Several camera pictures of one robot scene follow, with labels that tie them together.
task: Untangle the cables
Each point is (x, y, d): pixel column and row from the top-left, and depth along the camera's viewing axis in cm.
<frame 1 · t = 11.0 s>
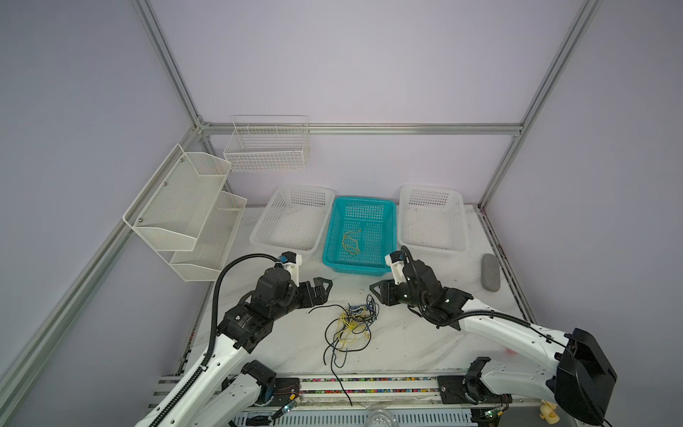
left hand: (318, 287, 73), fingers open
right hand: (372, 286, 78), fingers open
white plastic basket left: (294, 219, 120), on the table
teal plastic basket: (359, 234, 113), on the table
white plastic basket right: (431, 221, 117), on the table
grey oval stone: (491, 272, 98), point 4 cm above the table

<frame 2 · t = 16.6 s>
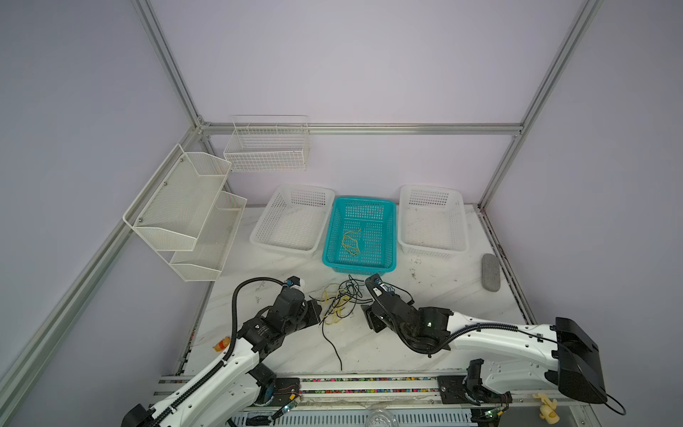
left hand: (320, 310, 79), fingers closed
right hand: (367, 302, 77), fingers open
the named things where they were.

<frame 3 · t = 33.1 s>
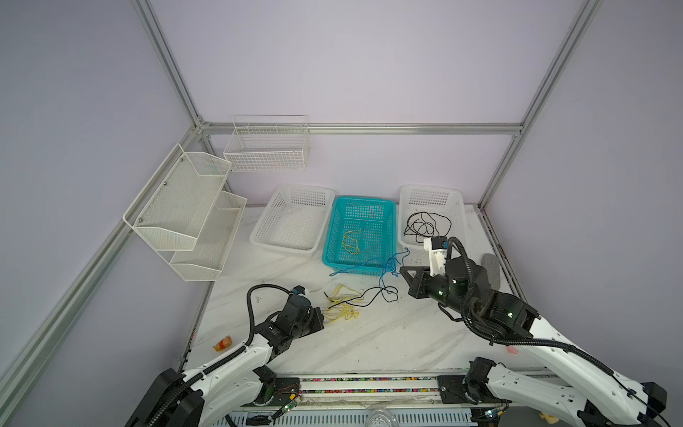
left hand: (323, 318, 85), fingers closed
right hand: (397, 270, 66), fingers closed
the named things where they were.

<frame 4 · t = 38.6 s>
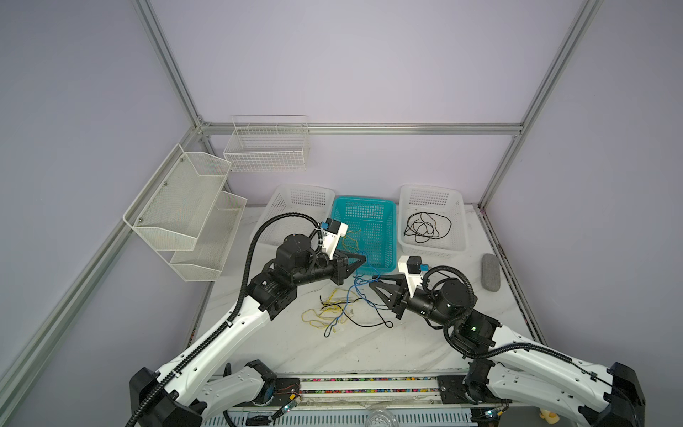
left hand: (363, 260, 65), fingers closed
right hand: (371, 282, 63), fingers closed
the named things where they were.

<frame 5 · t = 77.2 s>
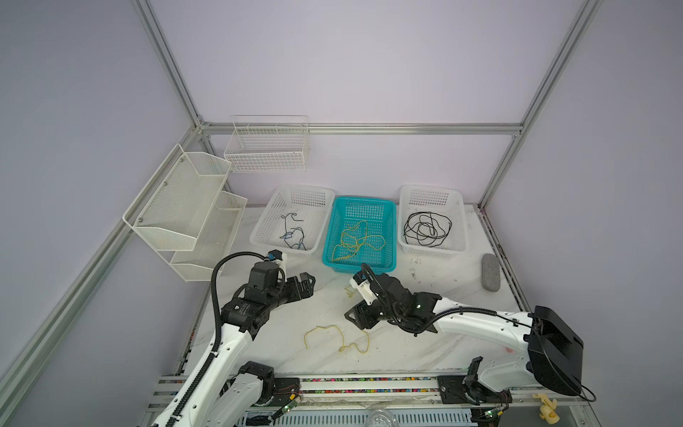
left hand: (301, 285, 77), fingers open
right hand: (349, 312, 77), fingers open
the named things where they were.

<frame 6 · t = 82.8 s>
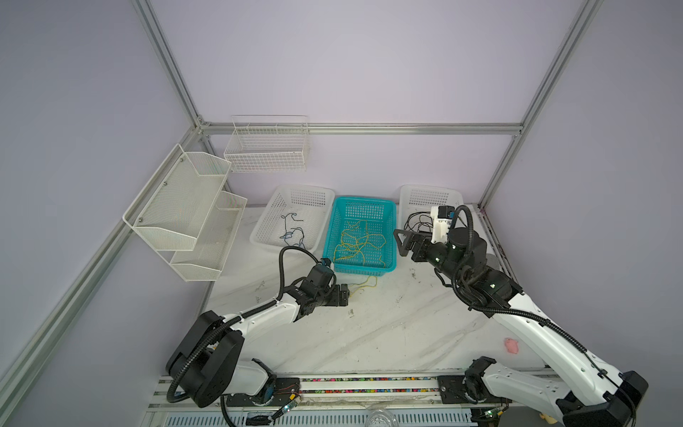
left hand: (336, 294, 87), fingers open
right hand: (404, 231, 69), fingers open
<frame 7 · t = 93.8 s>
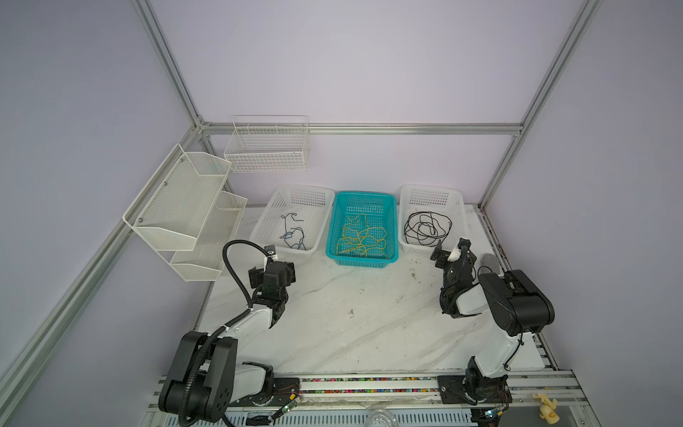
left hand: (269, 266, 89), fingers open
right hand: (452, 242, 92), fingers open
